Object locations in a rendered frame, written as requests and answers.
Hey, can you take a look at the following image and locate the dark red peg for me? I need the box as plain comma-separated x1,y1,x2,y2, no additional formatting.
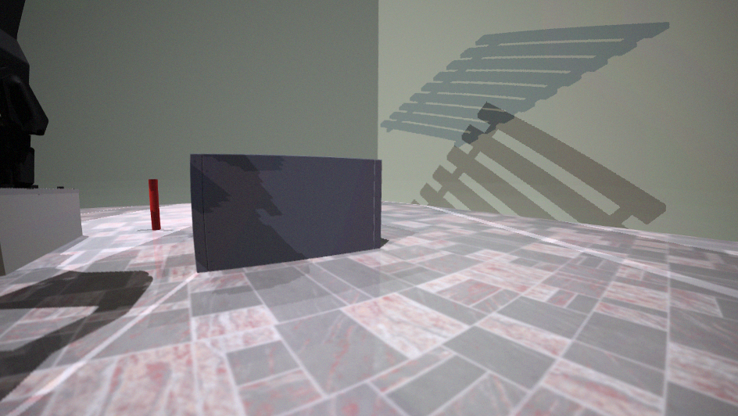
149,179,161,231

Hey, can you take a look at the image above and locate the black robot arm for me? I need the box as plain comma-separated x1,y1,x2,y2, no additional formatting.
0,0,48,188

